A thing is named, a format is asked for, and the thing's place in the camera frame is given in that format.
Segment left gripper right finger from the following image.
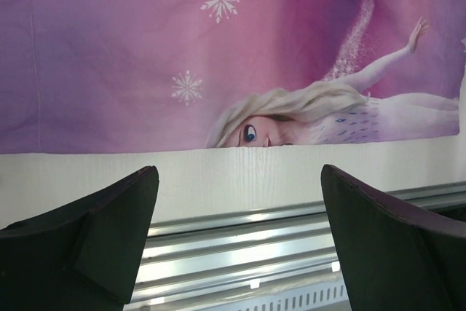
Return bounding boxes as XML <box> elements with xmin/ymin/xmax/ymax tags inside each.
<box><xmin>320</xmin><ymin>165</ymin><xmax>465</xmax><ymax>310</ymax></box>

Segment aluminium mounting rail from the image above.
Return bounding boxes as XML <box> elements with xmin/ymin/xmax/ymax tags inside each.
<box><xmin>134</xmin><ymin>181</ymin><xmax>466</xmax><ymax>303</ymax></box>

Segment purple printed cloth placemat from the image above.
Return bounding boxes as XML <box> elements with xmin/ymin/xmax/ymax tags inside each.
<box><xmin>1</xmin><ymin>0</ymin><xmax>465</xmax><ymax>154</ymax></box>

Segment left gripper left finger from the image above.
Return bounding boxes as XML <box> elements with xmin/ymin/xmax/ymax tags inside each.
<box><xmin>1</xmin><ymin>166</ymin><xmax>159</xmax><ymax>306</ymax></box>

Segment perforated cable duct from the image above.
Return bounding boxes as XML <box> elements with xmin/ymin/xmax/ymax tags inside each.
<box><xmin>125</xmin><ymin>280</ymin><xmax>351</xmax><ymax>310</ymax></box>

